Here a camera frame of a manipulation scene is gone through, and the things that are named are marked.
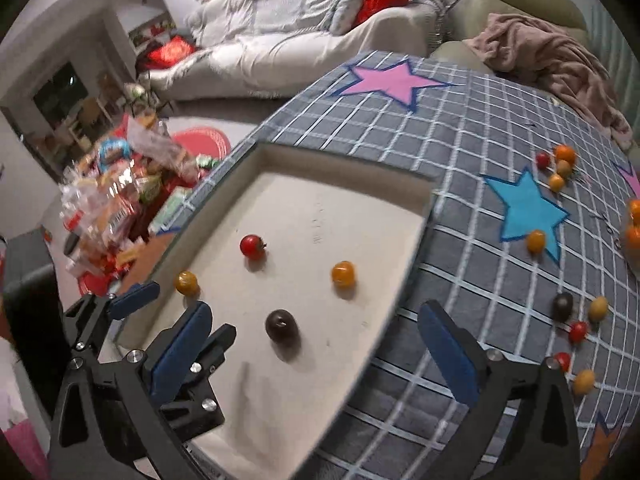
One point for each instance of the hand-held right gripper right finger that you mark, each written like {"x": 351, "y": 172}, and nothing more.
{"x": 450, "y": 360}

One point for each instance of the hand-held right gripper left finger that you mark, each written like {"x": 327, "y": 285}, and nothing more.
{"x": 180, "y": 355}

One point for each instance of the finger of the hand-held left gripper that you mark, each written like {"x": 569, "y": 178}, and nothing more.
{"x": 220, "y": 342}
{"x": 135, "y": 297}

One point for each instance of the yellow cherry tomato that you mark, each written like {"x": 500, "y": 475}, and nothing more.
{"x": 597, "y": 308}
{"x": 186, "y": 282}
{"x": 536, "y": 241}
{"x": 584, "y": 381}

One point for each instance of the beige rectangular tray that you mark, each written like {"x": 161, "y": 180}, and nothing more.
{"x": 325, "y": 220}

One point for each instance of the dark purple cherry tomato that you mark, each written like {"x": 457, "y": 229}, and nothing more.
{"x": 281, "y": 326}
{"x": 562, "y": 306}

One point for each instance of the red cherry tomato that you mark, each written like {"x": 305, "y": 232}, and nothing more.
{"x": 252, "y": 246}
{"x": 542, "y": 160}
{"x": 578, "y": 331}
{"x": 562, "y": 361}

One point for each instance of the pile of snack packets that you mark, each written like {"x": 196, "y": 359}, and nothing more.
{"x": 125, "y": 180}

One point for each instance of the orange cherry tomato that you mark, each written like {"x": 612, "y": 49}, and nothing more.
{"x": 635, "y": 211}
{"x": 556, "y": 181}
{"x": 565, "y": 153}
{"x": 343, "y": 274}
{"x": 632, "y": 237}

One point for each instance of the pink bag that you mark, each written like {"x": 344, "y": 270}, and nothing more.
{"x": 20, "y": 452}

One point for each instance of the red round mat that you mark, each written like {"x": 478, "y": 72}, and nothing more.
{"x": 205, "y": 142}

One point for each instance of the wooden dining chair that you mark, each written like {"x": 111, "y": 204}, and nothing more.
{"x": 95, "y": 110}

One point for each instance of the tan cherry tomato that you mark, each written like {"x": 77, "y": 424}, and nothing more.
{"x": 564, "y": 168}

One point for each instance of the grey checked star tablecloth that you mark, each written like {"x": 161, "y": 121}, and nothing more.
{"x": 450, "y": 135}

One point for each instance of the white sofa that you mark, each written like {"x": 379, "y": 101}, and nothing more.
{"x": 280, "y": 55}

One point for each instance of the pink blanket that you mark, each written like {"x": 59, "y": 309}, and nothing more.
{"x": 550, "y": 55}

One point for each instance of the metal lamp pole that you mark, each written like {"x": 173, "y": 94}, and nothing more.
{"x": 442, "y": 15}

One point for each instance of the wall shelf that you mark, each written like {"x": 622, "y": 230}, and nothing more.
{"x": 150, "y": 30}

